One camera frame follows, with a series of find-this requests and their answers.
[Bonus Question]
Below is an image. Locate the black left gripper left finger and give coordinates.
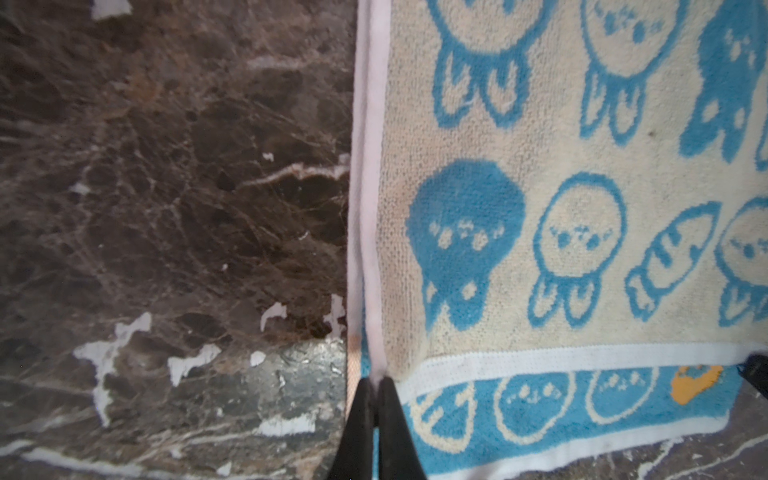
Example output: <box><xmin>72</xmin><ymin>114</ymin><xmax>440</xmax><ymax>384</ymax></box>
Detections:
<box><xmin>327</xmin><ymin>378</ymin><xmax>377</xmax><ymax>480</ymax></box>

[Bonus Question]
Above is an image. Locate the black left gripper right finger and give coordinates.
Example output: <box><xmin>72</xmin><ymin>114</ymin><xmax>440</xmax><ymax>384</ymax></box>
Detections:
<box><xmin>377</xmin><ymin>377</ymin><xmax>427</xmax><ymax>480</ymax></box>

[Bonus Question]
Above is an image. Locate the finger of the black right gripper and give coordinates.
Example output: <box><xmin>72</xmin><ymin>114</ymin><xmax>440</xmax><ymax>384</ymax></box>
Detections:
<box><xmin>738</xmin><ymin>354</ymin><xmax>768</xmax><ymax>399</ymax></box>

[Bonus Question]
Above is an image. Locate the blue bunny pattern towel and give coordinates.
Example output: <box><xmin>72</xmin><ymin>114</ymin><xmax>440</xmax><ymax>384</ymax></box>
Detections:
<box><xmin>347</xmin><ymin>1</ymin><xmax>767</xmax><ymax>479</ymax></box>

